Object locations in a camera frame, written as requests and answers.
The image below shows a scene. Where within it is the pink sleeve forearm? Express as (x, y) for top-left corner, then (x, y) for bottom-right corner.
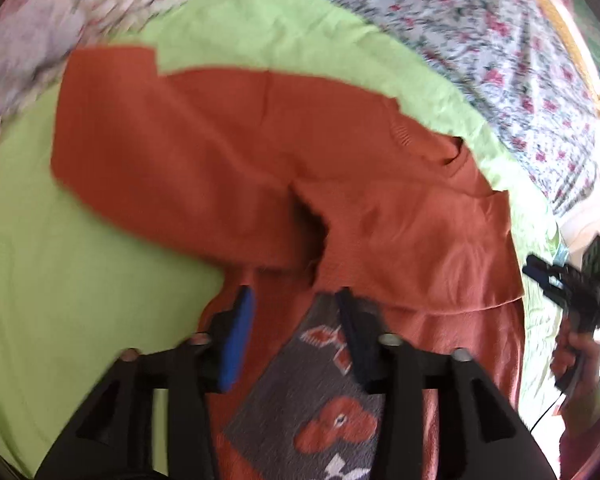
(557, 383), (600, 480)

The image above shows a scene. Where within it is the white floral quilt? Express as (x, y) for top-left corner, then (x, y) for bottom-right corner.
(329, 0), (596, 216)

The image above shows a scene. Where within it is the lime green bed sheet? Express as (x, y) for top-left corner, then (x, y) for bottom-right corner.
(0, 0), (558, 474)

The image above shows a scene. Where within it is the rust orange knit sweater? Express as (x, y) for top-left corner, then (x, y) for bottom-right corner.
(50, 47), (524, 479)

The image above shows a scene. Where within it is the purple floral pillow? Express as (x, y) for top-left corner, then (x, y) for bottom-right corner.
(0, 0), (187, 130)

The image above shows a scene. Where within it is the person's right hand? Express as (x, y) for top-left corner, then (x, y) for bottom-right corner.
(550, 320), (600, 404)

